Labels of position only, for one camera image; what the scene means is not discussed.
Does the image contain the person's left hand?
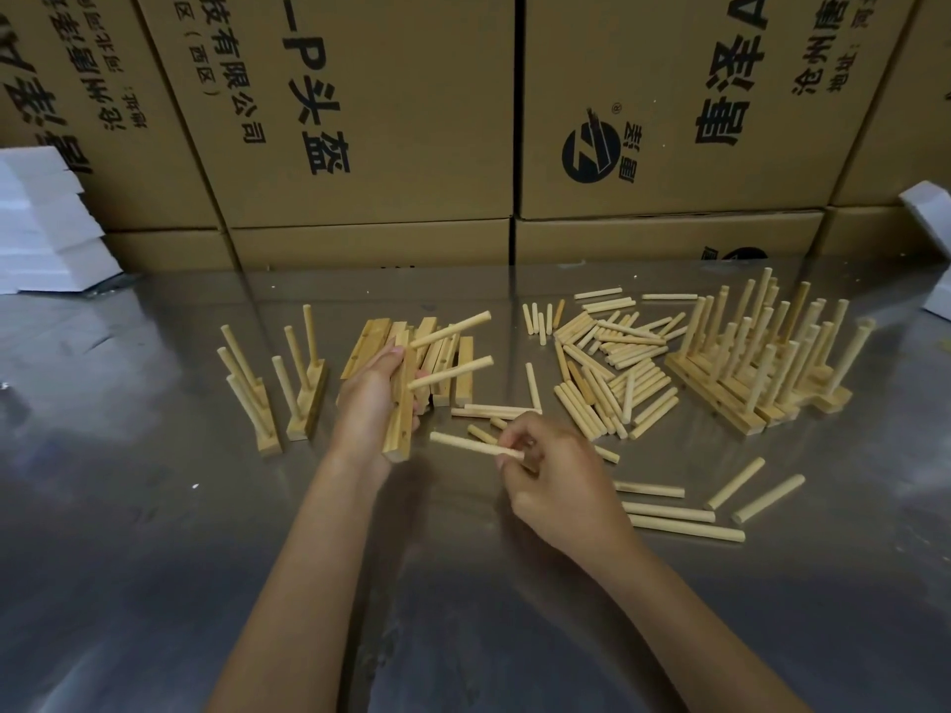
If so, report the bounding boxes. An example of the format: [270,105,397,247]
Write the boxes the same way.
[326,347,432,487]

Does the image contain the person's right hand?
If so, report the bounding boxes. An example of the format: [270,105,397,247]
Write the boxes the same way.
[497,411,644,569]

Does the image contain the pile of drilled wooden bars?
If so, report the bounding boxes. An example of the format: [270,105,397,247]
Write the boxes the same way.
[340,316,475,409]

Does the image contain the pile of wooden dowels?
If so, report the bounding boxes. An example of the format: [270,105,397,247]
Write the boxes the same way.
[449,287,807,545]

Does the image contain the person's right forearm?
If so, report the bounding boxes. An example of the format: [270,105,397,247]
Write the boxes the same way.
[593,538,815,713]

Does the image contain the person's left forearm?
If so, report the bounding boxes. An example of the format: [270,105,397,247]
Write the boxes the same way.
[207,452,387,713]

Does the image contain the stack of white foam blocks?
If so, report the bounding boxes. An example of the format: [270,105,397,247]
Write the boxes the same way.
[0,146,124,296]
[898,179,951,323]

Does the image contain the shiny metal table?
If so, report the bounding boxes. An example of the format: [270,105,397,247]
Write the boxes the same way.
[0,258,951,713]

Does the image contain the stack of brown cardboard boxes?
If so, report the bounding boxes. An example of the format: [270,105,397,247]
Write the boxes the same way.
[0,0,951,275]

